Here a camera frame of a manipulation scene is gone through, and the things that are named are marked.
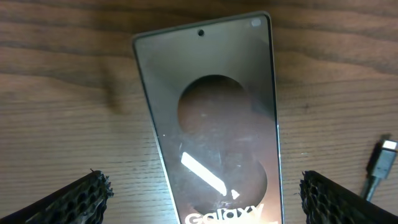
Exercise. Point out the Samsung Galaxy smartphone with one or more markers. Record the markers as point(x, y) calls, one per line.
point(210, 89)

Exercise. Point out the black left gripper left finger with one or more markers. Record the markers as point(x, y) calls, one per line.
point(84, 201)

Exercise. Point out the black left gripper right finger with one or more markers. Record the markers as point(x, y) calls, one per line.
point(326, 202)

